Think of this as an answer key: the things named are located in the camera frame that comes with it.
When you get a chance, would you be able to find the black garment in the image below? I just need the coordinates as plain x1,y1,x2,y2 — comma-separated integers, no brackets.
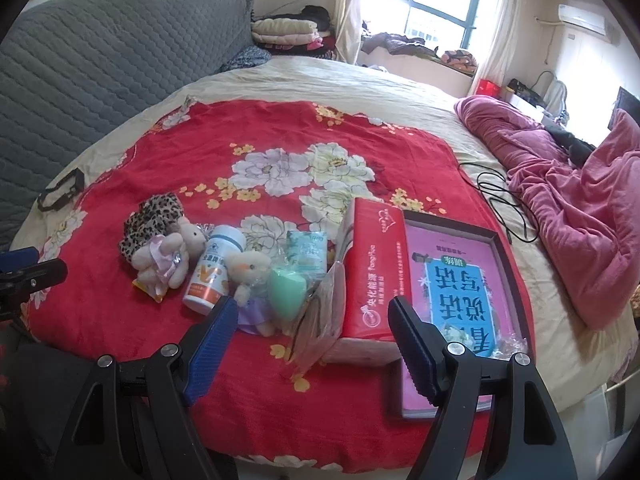
545,127,598,168

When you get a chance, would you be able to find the white chair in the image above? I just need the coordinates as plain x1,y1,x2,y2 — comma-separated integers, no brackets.
542,72,571,111

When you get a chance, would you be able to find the black strap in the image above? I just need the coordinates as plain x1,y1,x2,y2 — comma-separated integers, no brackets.
37,167,85,211

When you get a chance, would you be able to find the teddy bear in purple dress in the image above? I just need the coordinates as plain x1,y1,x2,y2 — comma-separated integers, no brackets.
223,250,281,337

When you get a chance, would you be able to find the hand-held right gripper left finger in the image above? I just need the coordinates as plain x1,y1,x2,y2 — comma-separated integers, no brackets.
50,295,241,480

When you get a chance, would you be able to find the grey quilted headboard cover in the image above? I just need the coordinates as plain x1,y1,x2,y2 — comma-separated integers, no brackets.
0,0,256,256

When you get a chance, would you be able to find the black cable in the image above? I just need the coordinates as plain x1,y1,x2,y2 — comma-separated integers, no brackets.
457,162,541,246

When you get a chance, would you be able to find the black bag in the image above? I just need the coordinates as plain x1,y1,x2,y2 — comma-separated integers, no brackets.
507,79,546,106

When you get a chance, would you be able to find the pink book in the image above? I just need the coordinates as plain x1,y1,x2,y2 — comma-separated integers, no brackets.
402,222,526,418

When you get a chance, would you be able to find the green makeup sponge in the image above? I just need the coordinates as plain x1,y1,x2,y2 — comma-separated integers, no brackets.
267,266,307,321

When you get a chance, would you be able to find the clear crinkled wrapper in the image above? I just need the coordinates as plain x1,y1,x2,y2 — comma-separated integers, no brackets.
492,335,531,361

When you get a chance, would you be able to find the white curtain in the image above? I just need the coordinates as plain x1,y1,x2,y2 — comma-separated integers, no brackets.
475,0,526,86
332,0,368,66

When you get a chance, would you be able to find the teddy bear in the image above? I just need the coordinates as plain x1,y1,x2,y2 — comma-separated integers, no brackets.
131,215,207,291
223,250,281,337

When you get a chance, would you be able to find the white window bench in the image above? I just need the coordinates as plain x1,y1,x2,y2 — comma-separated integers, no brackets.
357,52,478,98

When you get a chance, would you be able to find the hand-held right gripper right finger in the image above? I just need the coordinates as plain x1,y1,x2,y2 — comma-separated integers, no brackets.
387,295,581,480

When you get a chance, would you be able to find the orange snack packet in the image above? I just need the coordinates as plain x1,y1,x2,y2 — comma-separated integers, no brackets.
132,280,166,303

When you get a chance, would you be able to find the red tissue pack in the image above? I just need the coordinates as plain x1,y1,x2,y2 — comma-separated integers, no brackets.
325,197,413,366

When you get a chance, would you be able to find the colourful folded blanket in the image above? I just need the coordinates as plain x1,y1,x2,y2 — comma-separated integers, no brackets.
440,49,480,71

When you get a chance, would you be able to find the clear plastic bag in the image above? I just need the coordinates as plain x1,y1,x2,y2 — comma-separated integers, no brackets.
287,205,358,376

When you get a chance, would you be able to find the black television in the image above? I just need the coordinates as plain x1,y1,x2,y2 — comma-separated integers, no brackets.
607,87,640,131

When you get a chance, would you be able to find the white air conditioner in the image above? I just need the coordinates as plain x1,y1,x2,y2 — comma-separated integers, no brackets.
557,4,613,36

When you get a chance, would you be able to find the white supplement bottle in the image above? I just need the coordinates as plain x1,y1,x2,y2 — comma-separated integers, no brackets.
182,225,247,316

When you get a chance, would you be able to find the red floral blanket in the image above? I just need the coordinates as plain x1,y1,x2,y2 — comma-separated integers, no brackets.
20,100,538,471

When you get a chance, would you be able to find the teal tissue pack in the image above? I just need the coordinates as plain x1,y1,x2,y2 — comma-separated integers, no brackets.
285,230,328,276

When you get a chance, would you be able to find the pile of clothes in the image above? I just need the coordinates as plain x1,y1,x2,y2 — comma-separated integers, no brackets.
360,32,441,56

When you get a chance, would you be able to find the stack of folded blankets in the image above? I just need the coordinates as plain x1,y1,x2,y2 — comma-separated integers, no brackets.
250,5,336,61

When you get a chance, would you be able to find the leopard print cloth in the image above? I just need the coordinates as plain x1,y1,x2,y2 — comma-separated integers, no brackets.
118,192,187,261

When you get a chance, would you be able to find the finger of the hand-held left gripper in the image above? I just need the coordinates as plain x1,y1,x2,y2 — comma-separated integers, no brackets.
0,247,40,273
0,259,68,292

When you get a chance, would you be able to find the dark blue patterned cloth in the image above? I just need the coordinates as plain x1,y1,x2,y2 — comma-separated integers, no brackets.
217,45,273,73

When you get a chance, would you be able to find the pink duvet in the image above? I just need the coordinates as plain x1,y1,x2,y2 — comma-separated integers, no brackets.
454,95,640,331

